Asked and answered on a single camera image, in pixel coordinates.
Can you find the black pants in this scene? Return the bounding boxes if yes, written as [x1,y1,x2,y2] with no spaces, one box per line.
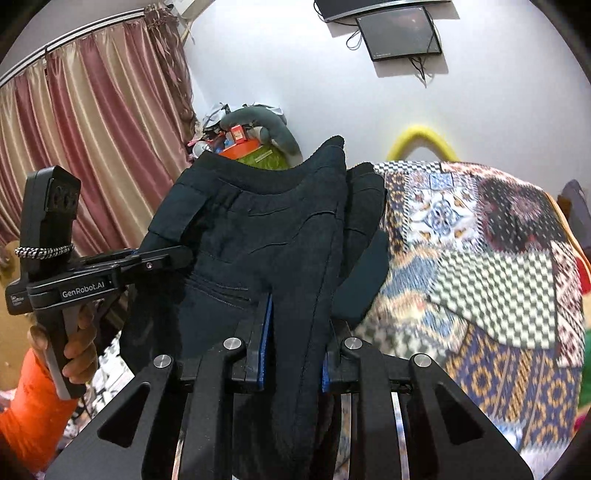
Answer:
[120,136,386,479]

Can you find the orange-sleeved left forearm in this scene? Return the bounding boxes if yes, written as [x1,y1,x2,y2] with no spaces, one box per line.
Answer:
[1,349,77,474]

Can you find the person's left hand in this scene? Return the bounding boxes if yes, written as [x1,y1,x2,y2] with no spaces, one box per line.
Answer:
[27,306,98,384]

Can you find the pink and gold striped curtain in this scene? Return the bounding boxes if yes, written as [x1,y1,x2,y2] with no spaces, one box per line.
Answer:
[1,4,197,254]

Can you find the green fabric storage box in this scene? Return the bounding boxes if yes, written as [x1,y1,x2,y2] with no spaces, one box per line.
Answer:
[238,145,290,171]

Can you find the patchwork patterned bed quilt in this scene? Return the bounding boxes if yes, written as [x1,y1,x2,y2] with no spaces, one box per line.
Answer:
[356,161,590,479]

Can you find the grey plush neck pillow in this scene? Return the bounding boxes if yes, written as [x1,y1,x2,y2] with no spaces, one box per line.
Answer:
[219,105,301,157]

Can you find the yellow curved foam tube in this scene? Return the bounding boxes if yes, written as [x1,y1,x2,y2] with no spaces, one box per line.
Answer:
[386,124,460,163]

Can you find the grey backpack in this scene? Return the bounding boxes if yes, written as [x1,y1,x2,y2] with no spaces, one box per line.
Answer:
[558,179,590,248]

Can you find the large wall television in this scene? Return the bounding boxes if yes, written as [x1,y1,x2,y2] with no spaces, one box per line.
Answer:
[312,0,452,23]

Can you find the small wall monitor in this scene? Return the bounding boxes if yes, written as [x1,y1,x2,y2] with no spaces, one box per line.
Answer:
[356,6,442,62]

